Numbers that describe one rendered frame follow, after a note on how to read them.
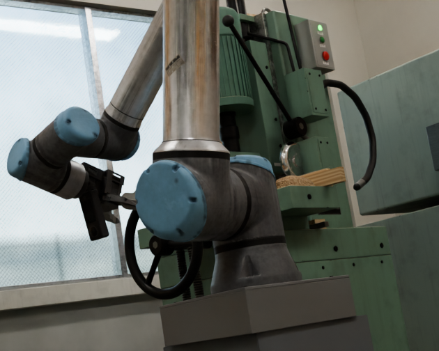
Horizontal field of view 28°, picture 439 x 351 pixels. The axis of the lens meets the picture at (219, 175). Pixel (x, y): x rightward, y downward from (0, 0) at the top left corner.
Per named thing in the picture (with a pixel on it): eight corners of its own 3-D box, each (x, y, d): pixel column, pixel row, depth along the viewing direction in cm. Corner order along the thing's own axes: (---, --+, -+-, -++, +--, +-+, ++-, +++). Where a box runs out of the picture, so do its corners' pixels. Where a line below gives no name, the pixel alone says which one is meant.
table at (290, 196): (114, 251, 256) (111, 230, 257) (188, 246, 279) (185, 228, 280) (270, 207, 216) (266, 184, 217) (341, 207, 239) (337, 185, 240)
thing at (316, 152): (298, 182, 262) (291, 143, 264) (312, 182, 267) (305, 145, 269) (323, 175, 256) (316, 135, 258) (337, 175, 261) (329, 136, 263)
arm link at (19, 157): (28, 158, 186) (1, 182, 191) (74, 179, 194) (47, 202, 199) (27, 126, 192) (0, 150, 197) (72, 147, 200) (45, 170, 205)
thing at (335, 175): (171, 229, 276) (169, 216, 277) (175, 229, 277) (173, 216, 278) (341, 181, 232) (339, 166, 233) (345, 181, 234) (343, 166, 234)
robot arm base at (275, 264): (322, 279, 178) (313, 231, 179) (249, 288, 166) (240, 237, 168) (264, 292, 192) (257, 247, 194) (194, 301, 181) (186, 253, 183)
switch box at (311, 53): (302, 72, 277) (293, 25, 280) (320, 76, 285) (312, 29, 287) (317, 66, 273) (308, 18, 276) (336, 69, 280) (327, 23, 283)
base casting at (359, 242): (159, 289, 257) (155, 258, 258) (281, 276, 299) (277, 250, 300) (274, 264, 227) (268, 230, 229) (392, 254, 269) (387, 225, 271)
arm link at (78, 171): (67, 189, 195) (42, 198, 201) (85, 196, 198) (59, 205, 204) (74, 152, 198) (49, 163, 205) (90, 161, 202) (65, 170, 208)
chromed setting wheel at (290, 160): (281, 182, 256) (274, 141, 258) (306, 183, 265) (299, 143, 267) (289, 180, 254) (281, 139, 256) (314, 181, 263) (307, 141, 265)
